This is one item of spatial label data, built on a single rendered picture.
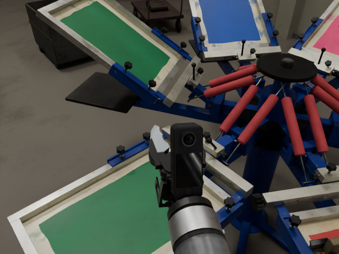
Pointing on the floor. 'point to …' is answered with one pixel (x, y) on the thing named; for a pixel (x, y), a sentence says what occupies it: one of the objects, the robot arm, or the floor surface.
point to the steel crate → (53, 39)
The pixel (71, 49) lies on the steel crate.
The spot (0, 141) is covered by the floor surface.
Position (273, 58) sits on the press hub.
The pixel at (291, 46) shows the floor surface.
